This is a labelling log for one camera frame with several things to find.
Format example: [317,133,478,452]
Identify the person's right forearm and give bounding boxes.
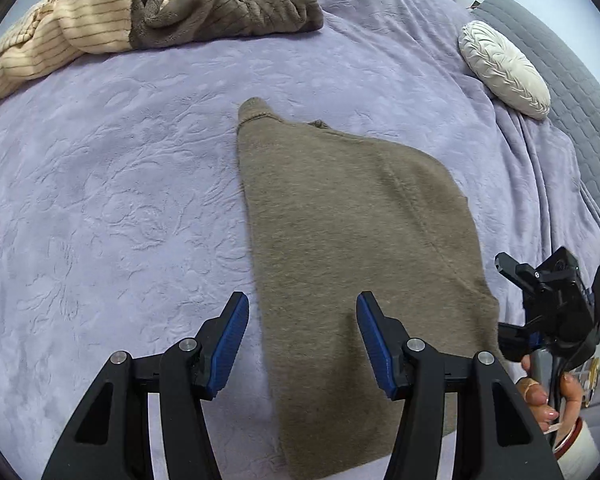
[554,417,600,480]

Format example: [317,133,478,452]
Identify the small colourful object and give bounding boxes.
[577,357,600,406]

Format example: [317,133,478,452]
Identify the white round pleated pillow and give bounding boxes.
[457,20,552,121]

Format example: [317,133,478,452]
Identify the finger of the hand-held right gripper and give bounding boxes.
[497,321,538,362]
[495,252,539,292]

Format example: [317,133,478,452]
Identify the dark brown plush cloth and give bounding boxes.
[129,0,325,50]

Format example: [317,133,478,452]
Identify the taupe knit sweater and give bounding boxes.
[236,97,506,480]

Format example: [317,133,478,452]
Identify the grey quilted bedspread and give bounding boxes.
[467,0,600,316]

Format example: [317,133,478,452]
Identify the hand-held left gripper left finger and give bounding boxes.
[42,291,251,480]

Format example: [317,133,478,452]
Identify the purple embossed blanket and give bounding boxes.
[0,0,600,480]

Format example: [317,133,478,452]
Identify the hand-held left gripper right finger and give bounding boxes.
[356,291,565,480]

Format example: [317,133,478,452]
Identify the person's right hand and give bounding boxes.
[515,355,585,450]

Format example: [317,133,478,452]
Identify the beige striped plush cloth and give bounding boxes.
[0,0,181,111]

